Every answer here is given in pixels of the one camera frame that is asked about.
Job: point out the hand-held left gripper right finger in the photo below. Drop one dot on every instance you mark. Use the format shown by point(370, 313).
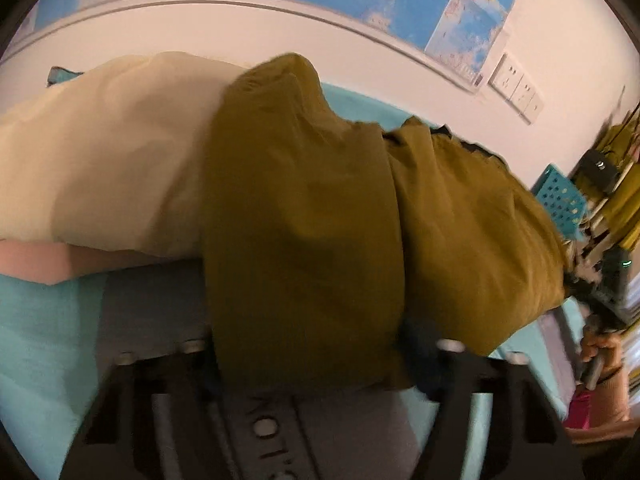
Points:
point(420, 355)

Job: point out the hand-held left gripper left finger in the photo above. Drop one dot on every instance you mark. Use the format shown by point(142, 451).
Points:
point(165, 375)

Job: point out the olive green garment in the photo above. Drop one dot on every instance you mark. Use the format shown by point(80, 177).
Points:
point(300, 235)

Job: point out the person's right forearm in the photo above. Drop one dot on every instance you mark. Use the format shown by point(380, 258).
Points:
point(614, 395)

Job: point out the person's right hand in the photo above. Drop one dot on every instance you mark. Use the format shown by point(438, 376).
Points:
point(600, 347)

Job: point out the yellow hanging garment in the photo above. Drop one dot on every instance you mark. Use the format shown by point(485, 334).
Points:
point(622, 210)

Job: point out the blue plastic hanging basket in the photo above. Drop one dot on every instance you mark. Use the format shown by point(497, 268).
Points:
point(560, 200)

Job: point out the black handbag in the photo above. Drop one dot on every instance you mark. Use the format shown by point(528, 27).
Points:
point(600, 172)

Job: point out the bright pink item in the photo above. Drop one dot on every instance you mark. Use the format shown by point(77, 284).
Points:
point(580, 410)

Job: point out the teal and grey bed sheet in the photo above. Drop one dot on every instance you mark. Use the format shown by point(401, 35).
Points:
point(40, 335)

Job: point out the pink garment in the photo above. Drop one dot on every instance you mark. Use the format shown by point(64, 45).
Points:
point(30, 260)

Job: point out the cream garment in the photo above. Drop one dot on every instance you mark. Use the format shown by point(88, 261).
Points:
point(100, 160)

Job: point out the white wall data plate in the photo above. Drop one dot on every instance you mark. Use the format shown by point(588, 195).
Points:
point(534, 108)

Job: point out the white wall socket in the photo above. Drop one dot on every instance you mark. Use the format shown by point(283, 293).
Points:
point(506, 76)
point(523, 93)

